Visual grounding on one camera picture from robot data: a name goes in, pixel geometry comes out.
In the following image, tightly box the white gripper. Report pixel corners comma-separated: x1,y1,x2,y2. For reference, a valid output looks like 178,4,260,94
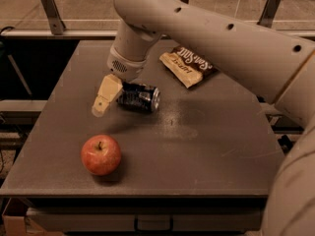
92,46,146,117

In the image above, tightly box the blue pepsi can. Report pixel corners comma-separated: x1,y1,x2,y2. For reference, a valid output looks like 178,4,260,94
117,83,160,112

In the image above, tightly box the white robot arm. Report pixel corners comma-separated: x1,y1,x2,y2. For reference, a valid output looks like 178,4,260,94
93,0,315,236

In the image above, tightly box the red apple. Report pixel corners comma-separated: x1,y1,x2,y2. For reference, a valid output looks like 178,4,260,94
81,135,122,176

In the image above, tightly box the brown sea salt chip bag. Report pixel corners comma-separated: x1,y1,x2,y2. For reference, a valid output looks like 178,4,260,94
159,45,218,89

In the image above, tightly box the grey table drawer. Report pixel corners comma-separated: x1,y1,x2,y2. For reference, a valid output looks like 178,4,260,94
27,207,262,233

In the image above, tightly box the cardboard box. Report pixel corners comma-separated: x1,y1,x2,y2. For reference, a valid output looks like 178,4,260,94
1,197,63,236

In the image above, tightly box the left metal bracket post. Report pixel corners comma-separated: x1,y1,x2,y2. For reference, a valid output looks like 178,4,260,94
40,0,66,35

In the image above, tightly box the metal rail bar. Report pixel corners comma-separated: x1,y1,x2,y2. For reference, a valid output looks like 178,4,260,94
1,29,315,39

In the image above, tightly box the right metal bracket post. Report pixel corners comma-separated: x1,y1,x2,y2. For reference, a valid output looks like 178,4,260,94
258,0,282,28

